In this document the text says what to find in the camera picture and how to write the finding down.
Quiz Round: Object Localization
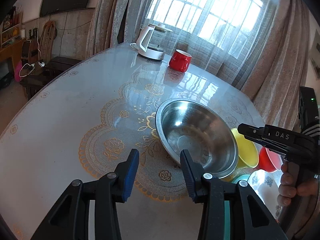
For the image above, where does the teal plastic tray plate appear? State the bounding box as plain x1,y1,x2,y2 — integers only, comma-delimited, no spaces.
224,174,249,240

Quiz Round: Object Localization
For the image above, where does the red plastic bowl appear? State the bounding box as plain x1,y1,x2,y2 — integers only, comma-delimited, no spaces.
258,147,282,173

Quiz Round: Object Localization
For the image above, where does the white blue floral bowl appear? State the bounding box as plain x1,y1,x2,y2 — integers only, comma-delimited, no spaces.
247,170,283,219

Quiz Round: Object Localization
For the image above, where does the yellow plastic bowl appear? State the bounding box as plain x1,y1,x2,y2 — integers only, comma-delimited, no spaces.
223,128,259,182

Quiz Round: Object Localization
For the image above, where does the large stainless steel bowl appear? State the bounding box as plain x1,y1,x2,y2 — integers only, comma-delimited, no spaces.
155,99,239,179

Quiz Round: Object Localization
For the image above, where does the right hand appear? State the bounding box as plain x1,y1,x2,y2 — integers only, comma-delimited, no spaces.
277,161,318,206

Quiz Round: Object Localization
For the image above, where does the beige curtain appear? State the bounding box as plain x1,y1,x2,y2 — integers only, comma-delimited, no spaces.
86,0,310,129

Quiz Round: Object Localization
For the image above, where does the red ceramic mug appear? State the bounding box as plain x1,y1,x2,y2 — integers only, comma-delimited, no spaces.
169,49,192,73

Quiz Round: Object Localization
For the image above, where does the window with sheer curtain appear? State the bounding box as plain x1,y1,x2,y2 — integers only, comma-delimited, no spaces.
144,0,276,88

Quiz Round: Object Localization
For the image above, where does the white glass electric kettle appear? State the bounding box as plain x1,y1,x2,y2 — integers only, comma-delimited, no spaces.
130,23,172,61

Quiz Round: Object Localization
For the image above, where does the wooden shelf cabinet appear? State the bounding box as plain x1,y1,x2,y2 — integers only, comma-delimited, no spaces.
1,6,24,89

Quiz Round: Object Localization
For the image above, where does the wooden chair by wall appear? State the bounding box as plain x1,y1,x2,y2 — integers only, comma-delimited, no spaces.
39,21,57,63

